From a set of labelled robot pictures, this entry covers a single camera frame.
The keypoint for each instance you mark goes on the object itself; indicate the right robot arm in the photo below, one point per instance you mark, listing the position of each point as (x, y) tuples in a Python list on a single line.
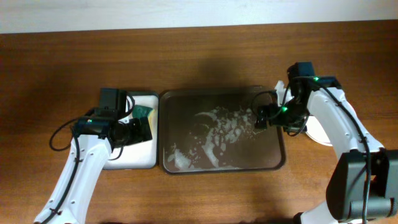
[(363, 186)]

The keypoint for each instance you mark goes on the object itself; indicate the pale green plate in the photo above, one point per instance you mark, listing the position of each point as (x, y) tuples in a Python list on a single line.
[(315, 130)]

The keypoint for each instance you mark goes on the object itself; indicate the green yellow scrub sponge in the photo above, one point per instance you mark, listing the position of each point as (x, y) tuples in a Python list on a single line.
[(140, 111)]

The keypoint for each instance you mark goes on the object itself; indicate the small black tray white mat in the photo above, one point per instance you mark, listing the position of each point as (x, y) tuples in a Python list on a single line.
[(142, 155)]

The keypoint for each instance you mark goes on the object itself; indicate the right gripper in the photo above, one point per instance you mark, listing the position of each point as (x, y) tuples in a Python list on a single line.
[(298, 126)]

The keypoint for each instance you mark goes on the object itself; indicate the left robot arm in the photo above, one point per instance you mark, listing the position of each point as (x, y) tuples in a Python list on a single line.
[(71, 196)]

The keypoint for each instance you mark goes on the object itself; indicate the large brown serving tray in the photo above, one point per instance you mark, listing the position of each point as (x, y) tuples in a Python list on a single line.
[(213, 130)]

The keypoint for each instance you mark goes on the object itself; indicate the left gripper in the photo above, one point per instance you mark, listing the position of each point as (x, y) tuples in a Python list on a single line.
[(138, 135)]

